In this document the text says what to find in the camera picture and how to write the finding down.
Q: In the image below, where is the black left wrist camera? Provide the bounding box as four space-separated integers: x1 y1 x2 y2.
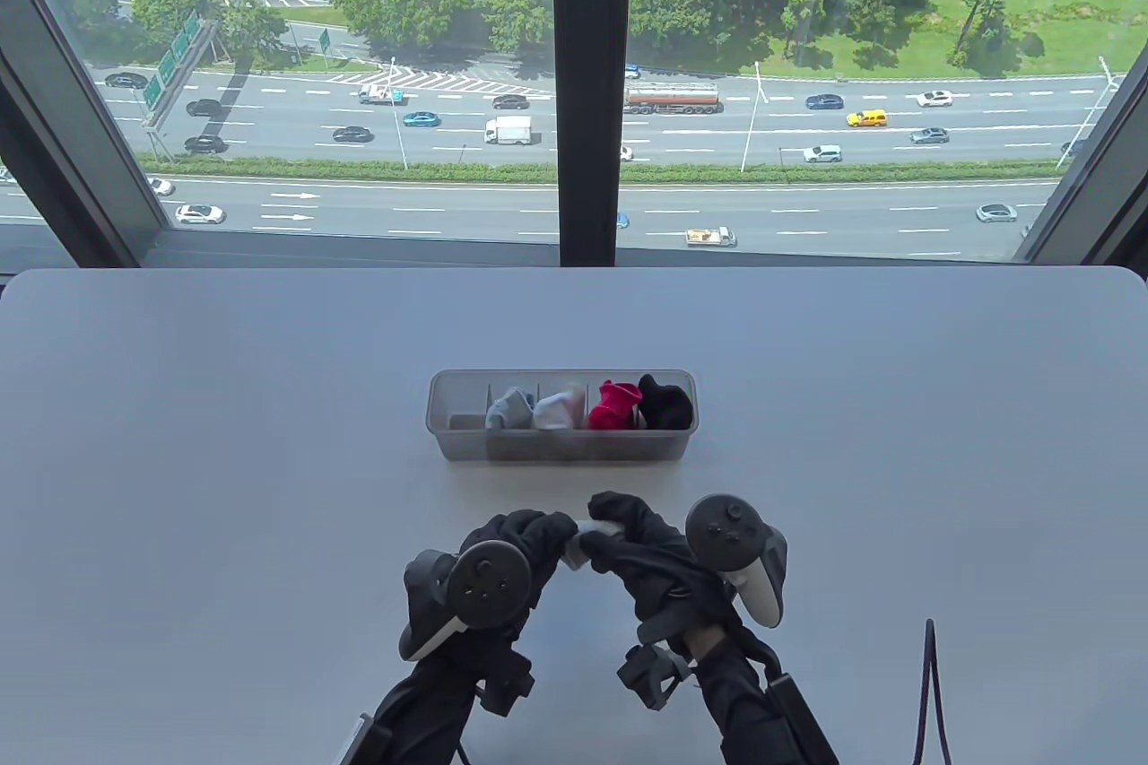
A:
475 653 536 717

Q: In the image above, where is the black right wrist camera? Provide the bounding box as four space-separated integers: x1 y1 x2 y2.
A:
616 644 693 710

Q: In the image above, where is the person's right hand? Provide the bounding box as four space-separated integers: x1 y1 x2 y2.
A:
578 491 745 645

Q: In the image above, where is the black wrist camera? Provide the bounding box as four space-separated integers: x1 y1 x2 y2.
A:
616 644 693 710
475 653 536 717

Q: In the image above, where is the black left forearm module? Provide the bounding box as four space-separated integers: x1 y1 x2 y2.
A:
339 714 394 765

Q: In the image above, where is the grey hand controller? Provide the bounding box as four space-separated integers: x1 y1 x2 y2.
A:
686 493 790 629
399 541 535 663

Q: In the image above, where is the grey sock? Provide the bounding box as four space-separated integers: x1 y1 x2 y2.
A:
561 518 629 570

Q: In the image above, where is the black right forearm module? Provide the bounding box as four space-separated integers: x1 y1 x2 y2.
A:
764 674 839 765

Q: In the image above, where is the clear plastic divided organizer box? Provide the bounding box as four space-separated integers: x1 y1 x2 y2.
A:
426 368 700 463

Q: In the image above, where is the dark window frame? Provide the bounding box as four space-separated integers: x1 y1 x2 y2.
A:
0 0 1148 268

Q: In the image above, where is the person's left hand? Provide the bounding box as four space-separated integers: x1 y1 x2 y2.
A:
413 509 579 667

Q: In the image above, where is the black sock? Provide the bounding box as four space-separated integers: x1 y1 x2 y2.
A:
637 373 694 431
639 379 694 431

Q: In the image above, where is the green road sign gantry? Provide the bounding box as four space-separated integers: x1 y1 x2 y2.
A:
139 12 221 165

